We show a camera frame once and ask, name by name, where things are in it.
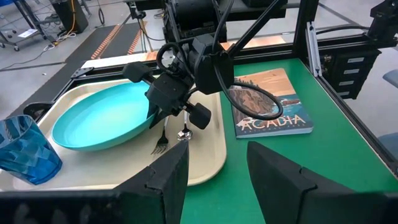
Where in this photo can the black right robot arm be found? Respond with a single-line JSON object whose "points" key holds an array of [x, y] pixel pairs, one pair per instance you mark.
{"points": [[192, 15]]}

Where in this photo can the black aluminium table frame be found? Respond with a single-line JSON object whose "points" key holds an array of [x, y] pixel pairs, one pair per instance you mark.
{"points": [[300, 31]]}

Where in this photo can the white paper sheet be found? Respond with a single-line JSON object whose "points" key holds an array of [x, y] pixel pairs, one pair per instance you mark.
{"points": [[28, 33]]}

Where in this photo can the black floor cabinet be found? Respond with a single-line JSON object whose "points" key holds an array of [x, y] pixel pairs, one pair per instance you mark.
{"points": [[63, 15]]}

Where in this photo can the black box with white labels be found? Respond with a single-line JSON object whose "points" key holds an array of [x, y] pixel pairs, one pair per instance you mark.
{"points": [[334, 77]]}

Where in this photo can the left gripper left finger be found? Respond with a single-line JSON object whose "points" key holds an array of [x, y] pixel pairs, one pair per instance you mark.
{"points": [[168, 180]]}

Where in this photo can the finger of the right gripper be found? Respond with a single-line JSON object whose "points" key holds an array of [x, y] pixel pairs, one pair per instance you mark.
{"points": [[151, 110], [158, 119]]}

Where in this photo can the beige plastic tray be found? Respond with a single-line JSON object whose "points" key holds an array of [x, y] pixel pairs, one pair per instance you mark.
{"points": [[124, 168]]}

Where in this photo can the grey-blue chair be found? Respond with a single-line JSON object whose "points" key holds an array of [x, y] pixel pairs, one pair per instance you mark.
{"points": [[392, 77]]}

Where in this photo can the Acadia park notebook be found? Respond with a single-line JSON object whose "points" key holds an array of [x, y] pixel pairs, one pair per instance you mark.
{"points": [[270, 79]]}

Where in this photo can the metal wheeled cart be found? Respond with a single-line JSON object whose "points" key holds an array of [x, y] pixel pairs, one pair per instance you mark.
{"points": [[16, 48]]}

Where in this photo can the green table mat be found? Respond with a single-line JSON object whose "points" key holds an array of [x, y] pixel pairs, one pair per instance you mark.
{"points": [[326, 155]]}

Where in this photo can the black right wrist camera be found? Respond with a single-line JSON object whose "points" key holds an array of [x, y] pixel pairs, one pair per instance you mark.
{"points": [[214, 74]]}

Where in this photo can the black hazard-striped floor mat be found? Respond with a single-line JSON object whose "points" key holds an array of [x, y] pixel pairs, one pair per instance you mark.
{"points": [[121, 40], [84, 46]]}

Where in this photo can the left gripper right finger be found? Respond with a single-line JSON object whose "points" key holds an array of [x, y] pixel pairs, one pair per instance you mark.
{"points": [[280, 186]]}

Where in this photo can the teal plastic plate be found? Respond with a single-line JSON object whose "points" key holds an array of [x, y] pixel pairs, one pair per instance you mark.
{"points": [[102, 121]]}

